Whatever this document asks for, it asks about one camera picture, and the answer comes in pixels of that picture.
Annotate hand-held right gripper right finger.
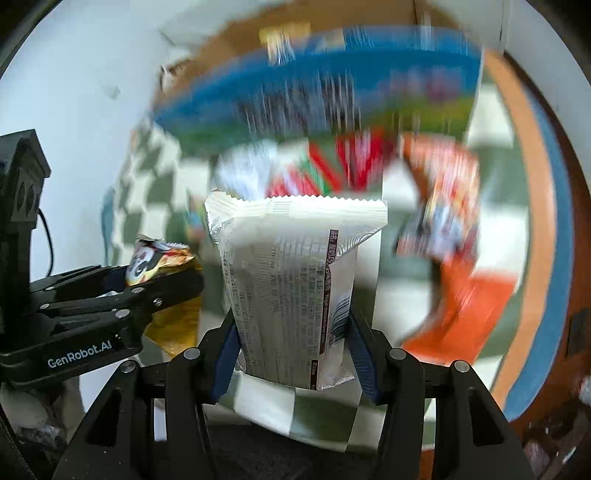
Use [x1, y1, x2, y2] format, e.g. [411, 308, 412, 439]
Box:
[346, 308, 537, 480]

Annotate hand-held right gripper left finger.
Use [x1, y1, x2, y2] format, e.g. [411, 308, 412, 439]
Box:
[53, 313, 242, 480]

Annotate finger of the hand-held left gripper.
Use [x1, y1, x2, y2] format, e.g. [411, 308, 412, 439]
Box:
[29, 264, 130, 302]
[39, 271, 205, 348]

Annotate yellow snack packet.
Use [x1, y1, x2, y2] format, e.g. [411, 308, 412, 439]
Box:
[124, 234, 204, 361]

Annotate blue green printed cardboard box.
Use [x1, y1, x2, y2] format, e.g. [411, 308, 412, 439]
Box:
[151, 0, 507, 149]

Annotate white cloth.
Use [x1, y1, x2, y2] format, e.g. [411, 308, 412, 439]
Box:
[0, 381, 85, 462]

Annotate green white checkered mat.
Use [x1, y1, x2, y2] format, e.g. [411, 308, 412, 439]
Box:
[102, 55, 574, 454]

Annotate orange snack packet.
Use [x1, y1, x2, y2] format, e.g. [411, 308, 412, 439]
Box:
[394, 133, 525, 354]

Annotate silver white snack packet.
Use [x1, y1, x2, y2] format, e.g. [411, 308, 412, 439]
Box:
[215, 141, 279, 202]

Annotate red green striped snack packet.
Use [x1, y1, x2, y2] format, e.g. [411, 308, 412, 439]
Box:
[267, 131, 399, 198]

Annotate black cable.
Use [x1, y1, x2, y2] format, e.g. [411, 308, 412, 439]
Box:
[38, 207, 55, 279]

